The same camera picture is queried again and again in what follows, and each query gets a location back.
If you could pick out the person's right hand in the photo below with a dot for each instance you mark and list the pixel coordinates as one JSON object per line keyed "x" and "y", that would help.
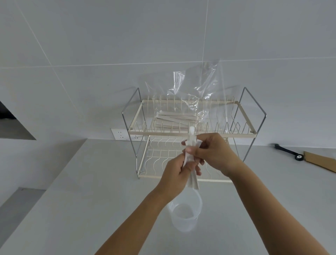
{"x": 217, "y": 153}

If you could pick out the person's left hand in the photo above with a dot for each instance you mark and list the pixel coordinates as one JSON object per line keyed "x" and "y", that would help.
{"x": 172, "y": 178}

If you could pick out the person's right thumb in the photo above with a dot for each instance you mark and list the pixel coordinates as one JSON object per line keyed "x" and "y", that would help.
{"x": 194, "y": 150}

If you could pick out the person's left thumb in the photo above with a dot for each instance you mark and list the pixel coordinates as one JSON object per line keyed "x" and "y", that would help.
{"x": 180, "y": 159}

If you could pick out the white paper-wrapped utensil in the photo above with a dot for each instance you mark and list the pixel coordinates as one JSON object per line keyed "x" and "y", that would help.
{"x": 190, "y": 143}

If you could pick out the person's left forearm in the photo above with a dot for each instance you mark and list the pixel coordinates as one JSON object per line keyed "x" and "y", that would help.
{"x": 141, "y": 220}

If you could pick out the person's right forearm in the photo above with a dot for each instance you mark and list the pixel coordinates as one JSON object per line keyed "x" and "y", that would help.
{"x": 267, "y": 210}

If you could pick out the pile of wrapped utensil packets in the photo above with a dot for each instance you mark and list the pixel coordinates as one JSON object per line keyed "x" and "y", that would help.
{"x": 173, "y": 118}

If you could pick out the clear plastic measuring cup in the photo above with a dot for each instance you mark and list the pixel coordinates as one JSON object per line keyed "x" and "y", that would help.
{"x": 185, "y": 215}

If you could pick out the cream two-tier dish rack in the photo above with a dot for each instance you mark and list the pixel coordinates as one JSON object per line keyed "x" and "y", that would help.
{"x": 246, "y": 130}

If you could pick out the clear plastic bag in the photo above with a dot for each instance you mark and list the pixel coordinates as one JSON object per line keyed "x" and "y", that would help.
{"x": 207, "y": 86}

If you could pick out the black tool with small wheel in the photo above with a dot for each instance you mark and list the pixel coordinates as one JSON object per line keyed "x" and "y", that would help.
{"x": 287, "y": 151}

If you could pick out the brown cardboard piece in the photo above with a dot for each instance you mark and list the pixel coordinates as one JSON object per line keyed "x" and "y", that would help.
{"x": 321, "y": 160}

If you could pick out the white wall socket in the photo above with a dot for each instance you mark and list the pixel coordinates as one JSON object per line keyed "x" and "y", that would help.
{"x": 120, "y": 134}

